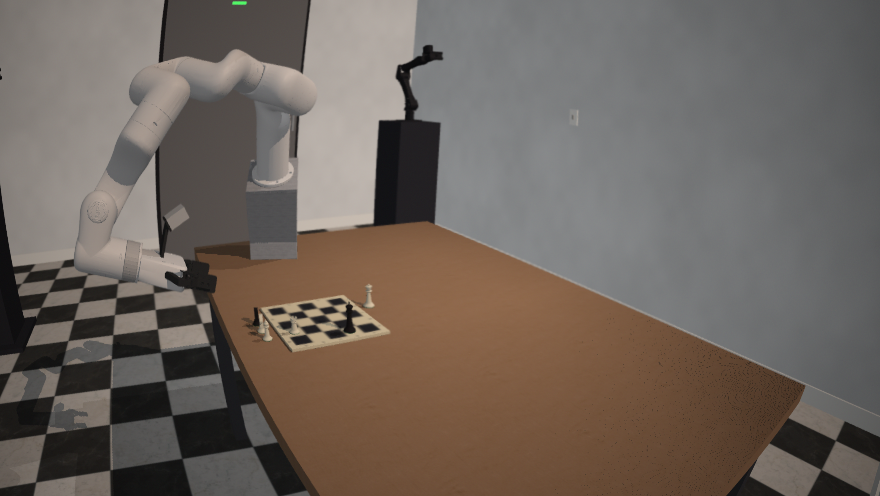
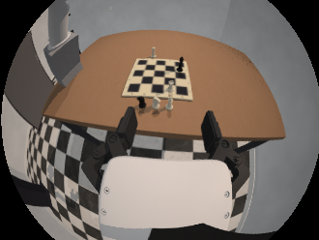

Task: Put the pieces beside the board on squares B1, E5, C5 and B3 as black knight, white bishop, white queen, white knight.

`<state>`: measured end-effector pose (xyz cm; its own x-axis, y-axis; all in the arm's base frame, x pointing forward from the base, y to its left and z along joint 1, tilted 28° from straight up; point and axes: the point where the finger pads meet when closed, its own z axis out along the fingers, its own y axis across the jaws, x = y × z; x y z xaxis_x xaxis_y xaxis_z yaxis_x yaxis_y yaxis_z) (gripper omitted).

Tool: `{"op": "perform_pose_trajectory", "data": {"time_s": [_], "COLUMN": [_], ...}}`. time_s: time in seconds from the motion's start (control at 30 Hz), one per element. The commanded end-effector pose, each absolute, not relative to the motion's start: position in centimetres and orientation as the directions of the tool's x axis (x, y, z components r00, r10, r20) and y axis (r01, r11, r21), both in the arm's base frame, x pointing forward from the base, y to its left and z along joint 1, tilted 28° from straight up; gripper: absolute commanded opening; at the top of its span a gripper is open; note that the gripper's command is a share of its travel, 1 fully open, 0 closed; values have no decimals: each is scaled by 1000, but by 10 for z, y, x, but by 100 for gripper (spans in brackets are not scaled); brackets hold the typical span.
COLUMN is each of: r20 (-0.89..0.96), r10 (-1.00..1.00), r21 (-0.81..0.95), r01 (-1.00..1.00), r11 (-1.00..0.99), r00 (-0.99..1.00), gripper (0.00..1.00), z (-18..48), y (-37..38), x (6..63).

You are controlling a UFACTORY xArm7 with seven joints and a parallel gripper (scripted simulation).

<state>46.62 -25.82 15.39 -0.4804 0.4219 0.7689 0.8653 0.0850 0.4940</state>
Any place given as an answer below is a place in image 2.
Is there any white rook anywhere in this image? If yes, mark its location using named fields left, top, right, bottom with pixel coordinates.
left=167, top=80, right=174, bottom=92

